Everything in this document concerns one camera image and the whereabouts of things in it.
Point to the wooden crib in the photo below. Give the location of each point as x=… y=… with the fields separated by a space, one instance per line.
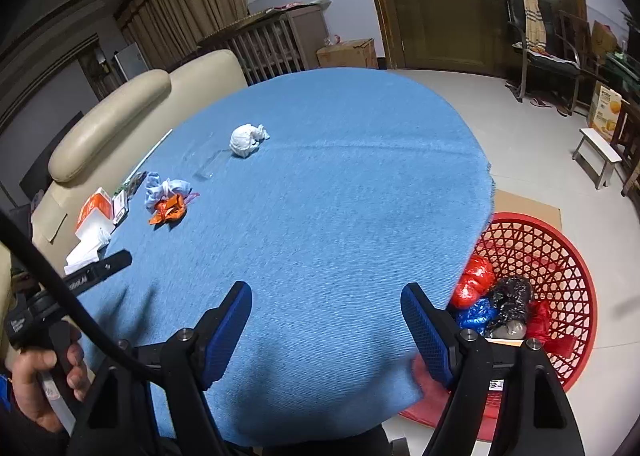
x=270 y=46

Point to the red plastic basket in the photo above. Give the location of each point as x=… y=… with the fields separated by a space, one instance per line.
x=550 y=256

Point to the person's left hand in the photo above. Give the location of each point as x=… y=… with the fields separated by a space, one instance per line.
x=32 y=386

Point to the white step stool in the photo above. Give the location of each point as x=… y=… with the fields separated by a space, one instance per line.
x=597 y=141

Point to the wooden glass panel door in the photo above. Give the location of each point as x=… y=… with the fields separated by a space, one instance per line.
x=440 y=21

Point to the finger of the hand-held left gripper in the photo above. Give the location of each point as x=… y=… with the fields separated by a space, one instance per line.
x=100 y=268

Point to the white cabinet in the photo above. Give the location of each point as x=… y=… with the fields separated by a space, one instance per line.
x=132 y=61

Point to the large red plastic bag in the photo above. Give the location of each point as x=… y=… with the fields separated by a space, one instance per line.
x=472 y=281

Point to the white labelled packet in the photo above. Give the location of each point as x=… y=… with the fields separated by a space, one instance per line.
x=120 y=208

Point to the beige curtains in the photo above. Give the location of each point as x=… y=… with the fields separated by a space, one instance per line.
x=190 y=1

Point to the blue tablecloth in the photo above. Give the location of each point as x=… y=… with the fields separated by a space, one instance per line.
x=325 y=186

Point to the brown cardboard box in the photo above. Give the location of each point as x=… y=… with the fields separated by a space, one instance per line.
x=347 y=55

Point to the dark snack packet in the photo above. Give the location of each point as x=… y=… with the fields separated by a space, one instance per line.
x=135 y=183

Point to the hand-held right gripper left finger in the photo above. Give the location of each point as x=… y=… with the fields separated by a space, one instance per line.
x=227 y=331

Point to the white paper tissues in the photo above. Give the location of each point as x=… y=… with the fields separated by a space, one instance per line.
x=85 y=251

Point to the orange plastic bag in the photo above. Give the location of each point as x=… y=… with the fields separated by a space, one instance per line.
x=167 y=210

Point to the small red plastic bag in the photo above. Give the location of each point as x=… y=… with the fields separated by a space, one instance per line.
x=539 y=323

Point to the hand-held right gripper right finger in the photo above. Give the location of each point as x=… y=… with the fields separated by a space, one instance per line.
x=425 y=331

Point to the orange white tissue pack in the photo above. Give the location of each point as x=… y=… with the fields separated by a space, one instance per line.
x=95 y=208

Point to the metal frame chair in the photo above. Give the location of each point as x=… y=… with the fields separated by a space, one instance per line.
x=550 y=61

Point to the flat cardboard sheet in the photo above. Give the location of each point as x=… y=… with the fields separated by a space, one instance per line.
x=525 y=203

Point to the striped cloth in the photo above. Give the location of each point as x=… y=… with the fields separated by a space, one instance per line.
x=532 y=18

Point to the thin white rod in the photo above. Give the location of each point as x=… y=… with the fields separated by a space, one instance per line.
x=155 y=148

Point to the white crumpled plastic bag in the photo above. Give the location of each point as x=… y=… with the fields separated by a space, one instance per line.
x=245 y=141

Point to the black plastic bag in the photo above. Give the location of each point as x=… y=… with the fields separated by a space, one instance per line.
x=510 y=301

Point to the light blue plastic bag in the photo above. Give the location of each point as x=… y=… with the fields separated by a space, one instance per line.
x=165 y=188

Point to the yellow printed box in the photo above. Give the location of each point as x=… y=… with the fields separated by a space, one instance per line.
x=605 y=111

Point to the clear plastic wrap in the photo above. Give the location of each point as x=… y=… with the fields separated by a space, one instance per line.
x=210 y=166

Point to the olive patch sticker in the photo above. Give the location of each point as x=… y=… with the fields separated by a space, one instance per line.
x=50 y=226

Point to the cream leather sofa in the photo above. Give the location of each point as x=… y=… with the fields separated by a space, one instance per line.
x=110 y=111

